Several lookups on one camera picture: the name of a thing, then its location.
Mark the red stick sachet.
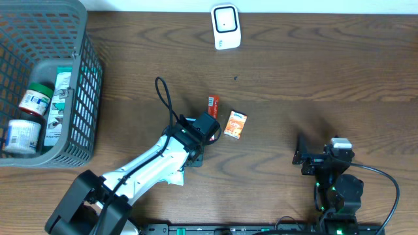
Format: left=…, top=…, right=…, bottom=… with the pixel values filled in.
left=208, top=95, right=219, bottom=119

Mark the orange snack packet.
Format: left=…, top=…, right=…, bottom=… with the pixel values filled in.
left=223, top=111, right=248, bottom=139

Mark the light green tissue packet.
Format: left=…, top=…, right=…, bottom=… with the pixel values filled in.
left=166, top=168, right=185, bottom=186

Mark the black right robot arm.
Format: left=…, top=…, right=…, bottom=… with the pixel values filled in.
left=292, top=134, right=364, bottom=217

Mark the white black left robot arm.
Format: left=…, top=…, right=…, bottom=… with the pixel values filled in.
left=45, top=125, right=206, bottom=234

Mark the white barcode scanner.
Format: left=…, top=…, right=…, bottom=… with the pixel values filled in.
left=211, top=4, right=242, bottom=50

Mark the tall green white packet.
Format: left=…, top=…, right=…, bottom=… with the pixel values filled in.
left=43, top=67, right=72, bottom=148

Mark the green lid jar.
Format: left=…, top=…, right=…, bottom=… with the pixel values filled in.
left=18, top=83, right=54, bottom=116

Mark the white tub container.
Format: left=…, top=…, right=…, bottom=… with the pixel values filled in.
left=4, top=119, right=41, bottom=154

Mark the grey plastic mesh basket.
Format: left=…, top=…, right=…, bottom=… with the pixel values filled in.
left=1, top=1, right=103, bottom=168

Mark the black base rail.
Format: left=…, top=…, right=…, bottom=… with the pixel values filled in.
left=140, top=223, right=385, bottom=235

